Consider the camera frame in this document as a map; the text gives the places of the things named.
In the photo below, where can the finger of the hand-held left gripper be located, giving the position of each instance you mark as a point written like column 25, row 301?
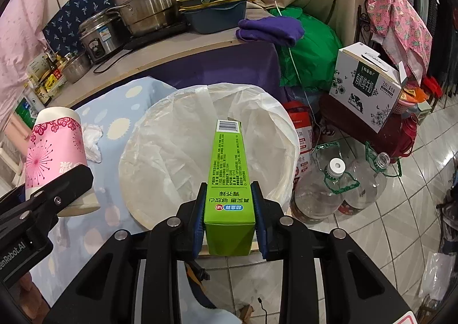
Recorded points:
column 68, row 190

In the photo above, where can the black metal rack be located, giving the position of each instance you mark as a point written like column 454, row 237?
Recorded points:
column 365, row 20

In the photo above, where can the clear water bottle white cap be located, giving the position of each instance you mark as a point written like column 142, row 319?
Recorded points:
column 318, row 191

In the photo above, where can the pink dotted cloth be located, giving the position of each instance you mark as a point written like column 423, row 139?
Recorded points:
column 21, row 31

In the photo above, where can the purple cloth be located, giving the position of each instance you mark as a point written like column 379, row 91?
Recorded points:
column 272, row 31

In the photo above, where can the crumpled white tissue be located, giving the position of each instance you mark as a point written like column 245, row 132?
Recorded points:
column 91, row 141

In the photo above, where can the red and white shopping bag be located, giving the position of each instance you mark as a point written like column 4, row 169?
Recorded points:
column 302, row 131

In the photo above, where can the pink plastic basket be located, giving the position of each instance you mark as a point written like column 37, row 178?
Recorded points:
column 411, row 98

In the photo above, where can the small steel bowl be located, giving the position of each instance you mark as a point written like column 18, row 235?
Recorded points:
column 77, row 68

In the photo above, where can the pink pineapple print garment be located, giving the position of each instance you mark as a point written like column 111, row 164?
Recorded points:
column 404, row 20

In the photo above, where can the clear plastic bag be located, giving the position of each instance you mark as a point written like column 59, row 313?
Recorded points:
column 436, row 274

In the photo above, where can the steel rice cooker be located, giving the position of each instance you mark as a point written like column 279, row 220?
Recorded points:
column 102, row 38

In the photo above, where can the clear plastic jug clear cap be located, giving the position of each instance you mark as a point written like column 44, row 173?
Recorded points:
column 368, row 181

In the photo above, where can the dark purple table skirt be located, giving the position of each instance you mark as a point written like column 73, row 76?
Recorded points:
column 214, row 66

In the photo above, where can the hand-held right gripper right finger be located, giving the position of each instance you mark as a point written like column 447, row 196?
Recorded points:
column 260, row 224

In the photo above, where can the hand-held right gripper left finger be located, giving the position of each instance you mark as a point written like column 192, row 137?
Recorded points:
column 198, row 224

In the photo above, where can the red plastic stool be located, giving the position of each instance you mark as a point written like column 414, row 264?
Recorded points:
column 432, row 88

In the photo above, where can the row of condiment bottles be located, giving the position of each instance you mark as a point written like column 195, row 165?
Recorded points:
column 44, row 81

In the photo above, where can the blue plastic basin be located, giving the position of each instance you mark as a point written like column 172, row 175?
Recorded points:
column 214, row 18

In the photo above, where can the white milk carton box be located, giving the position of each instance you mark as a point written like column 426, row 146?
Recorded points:
column 361, row 91

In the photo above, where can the green cardboard box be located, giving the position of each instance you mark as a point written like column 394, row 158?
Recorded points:
column 229, row 184

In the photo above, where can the pink plastic container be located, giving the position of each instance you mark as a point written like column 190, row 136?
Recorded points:
column 14, row 123

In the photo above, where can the blue polka dot tablecloth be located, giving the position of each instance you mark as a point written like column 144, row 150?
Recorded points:
column 107, row 174

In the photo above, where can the black induction cooker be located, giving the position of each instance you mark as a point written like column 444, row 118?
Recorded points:
column 157, row 37

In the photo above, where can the pink floral paper cup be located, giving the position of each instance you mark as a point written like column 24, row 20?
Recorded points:
column 53, row 145

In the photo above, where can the dark red stool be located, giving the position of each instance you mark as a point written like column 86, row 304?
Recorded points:
column 343, row 120

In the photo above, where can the beige trash bin with liner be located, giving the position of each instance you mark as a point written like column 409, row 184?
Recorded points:
column 171, row 152

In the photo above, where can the green plastic bag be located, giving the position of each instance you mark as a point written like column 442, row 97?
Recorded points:
column 311, row 45

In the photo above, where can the red thermos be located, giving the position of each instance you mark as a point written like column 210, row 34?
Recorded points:
column 406, row 138

